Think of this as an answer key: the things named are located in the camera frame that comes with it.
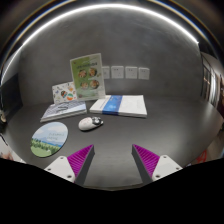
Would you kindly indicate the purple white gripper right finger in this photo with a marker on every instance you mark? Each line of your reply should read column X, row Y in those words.
column 152, row 167

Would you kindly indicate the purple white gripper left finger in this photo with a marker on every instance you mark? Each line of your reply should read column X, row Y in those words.
column 73, row 168

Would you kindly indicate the round landscape mouse pad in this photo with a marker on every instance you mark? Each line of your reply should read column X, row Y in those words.
column 48, row 139

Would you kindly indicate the white grey computer mouse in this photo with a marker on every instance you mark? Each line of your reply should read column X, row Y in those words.
column 90, row 123

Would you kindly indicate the grey patterned book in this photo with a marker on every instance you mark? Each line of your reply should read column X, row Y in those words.
column 63, row 110

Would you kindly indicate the white book with blue band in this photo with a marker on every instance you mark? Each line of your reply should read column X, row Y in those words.
column 123, row 105

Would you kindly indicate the small colourful patterned card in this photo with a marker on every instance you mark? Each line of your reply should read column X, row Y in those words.
column 64, row 92

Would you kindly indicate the green upright brochure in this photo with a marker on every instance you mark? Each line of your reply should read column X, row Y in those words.
column 88, row 77

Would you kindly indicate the curved ceiling light strip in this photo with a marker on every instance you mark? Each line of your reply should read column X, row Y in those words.
column 44, row 21

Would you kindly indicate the white wall socket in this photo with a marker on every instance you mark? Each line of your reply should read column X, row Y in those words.
column 131, row 72
column 117, row 72
column 143, row 73
column 106, row 72

